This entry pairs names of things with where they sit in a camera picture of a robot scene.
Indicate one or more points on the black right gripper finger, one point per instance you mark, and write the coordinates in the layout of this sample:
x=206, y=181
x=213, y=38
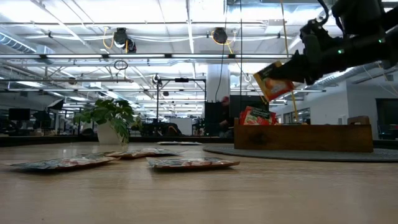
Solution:
x=292, y=73
x=297, y=59

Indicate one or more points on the orange peach tea sachet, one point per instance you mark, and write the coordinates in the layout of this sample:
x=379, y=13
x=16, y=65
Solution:
x=273, y=88

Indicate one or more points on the red strawberry tea sachet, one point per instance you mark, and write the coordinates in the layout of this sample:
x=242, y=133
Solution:
x=258, y=116

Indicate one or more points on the wooden three-compartment tray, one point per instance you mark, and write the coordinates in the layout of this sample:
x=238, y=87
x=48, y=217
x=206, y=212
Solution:
x=304, y=138

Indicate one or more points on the grey round woven mat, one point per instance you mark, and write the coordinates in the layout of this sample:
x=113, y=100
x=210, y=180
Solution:
x=280, y=155

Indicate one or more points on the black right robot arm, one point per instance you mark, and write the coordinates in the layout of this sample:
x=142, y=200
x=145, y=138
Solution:
x=367, y=18

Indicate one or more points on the black computer monitor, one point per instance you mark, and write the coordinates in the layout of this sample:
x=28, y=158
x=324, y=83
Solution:
x=245, y=102
x=19, y=114

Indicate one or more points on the black chair orange trim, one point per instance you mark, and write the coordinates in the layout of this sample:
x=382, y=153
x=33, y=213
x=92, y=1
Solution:
x=172, y=130

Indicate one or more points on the green plant in white pot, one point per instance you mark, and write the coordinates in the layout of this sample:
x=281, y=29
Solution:
x=109, y=130

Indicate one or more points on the silver ribbed air duct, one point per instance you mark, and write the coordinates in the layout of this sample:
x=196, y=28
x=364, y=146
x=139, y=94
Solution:
x=348, y=74

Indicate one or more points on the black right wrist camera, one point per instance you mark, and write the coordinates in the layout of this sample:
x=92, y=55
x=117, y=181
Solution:
x=312, y=29

